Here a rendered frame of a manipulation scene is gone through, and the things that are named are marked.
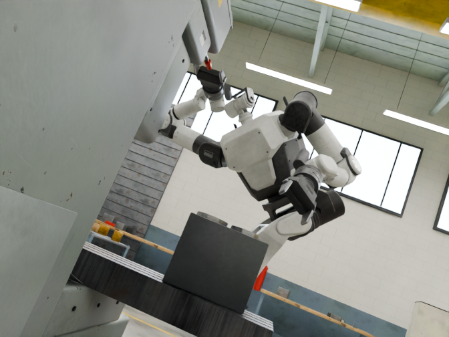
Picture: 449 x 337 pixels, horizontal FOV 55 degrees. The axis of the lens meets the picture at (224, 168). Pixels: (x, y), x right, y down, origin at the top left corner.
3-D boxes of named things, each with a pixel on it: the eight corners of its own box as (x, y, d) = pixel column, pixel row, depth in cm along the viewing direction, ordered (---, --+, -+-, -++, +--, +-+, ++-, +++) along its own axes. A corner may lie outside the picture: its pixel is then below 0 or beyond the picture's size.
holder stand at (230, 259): (164, 277, 118) (192, 210, 122) (238, 307, 118) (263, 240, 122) (162, 281, 107) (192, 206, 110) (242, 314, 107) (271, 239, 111)
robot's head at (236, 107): (240, 122, 175) (232, 102, 175) (258, 111, 168) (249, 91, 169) (230, 124, 170) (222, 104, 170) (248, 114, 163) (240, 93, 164)
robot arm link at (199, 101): (216, 79, 181) (191, 90, 188) (219, 98, 179) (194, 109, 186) (224, 84, 187) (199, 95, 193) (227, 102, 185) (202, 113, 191)
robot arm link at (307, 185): (296, 222, 124) (305, 203, 134) (324, 208, 119) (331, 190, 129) (271, 187, 123) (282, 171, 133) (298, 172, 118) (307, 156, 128)
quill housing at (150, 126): (99, 127, 138) (139, 43, 145) (156, 148, 135) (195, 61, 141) (73, 103, 120) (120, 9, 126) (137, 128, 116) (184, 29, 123)
